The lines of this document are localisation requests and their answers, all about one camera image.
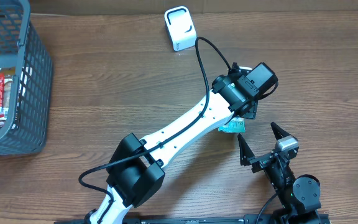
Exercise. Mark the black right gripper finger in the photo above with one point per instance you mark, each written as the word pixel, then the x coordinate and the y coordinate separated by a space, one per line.
pixel 278 132
pixel 246 154

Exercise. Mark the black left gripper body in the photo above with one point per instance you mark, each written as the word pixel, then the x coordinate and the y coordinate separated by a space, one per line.
pixel 250 111

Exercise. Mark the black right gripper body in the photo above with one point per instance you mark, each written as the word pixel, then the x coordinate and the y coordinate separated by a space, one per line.
pixel 278 178

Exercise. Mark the teal tissue pack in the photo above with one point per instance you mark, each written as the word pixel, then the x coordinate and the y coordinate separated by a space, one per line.
pixel 236 125

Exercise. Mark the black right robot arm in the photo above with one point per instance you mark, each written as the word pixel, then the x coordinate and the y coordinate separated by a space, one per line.
pixel 299 196

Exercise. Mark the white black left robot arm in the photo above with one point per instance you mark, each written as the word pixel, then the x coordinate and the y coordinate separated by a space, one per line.
pixel 137 168

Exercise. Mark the white barcode scanner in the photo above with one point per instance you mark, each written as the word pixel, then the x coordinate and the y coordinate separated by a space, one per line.
pixel 180 28

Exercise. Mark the grey plastic mesh basket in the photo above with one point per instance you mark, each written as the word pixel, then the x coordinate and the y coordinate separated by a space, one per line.
pixel 25 130

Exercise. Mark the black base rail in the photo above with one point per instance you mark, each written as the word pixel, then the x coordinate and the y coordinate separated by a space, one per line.
pixel 246 219

